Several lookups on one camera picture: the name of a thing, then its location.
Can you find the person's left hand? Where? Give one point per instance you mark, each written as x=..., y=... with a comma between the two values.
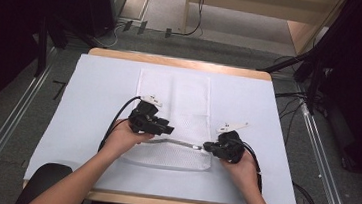
x=123, y=140

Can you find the person's right hand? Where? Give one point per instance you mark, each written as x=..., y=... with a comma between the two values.
x=244, y=173

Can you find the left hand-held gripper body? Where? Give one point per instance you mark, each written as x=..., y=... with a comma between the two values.
x=144, y=117

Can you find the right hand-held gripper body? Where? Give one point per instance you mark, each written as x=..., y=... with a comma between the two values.
x=230, y=147

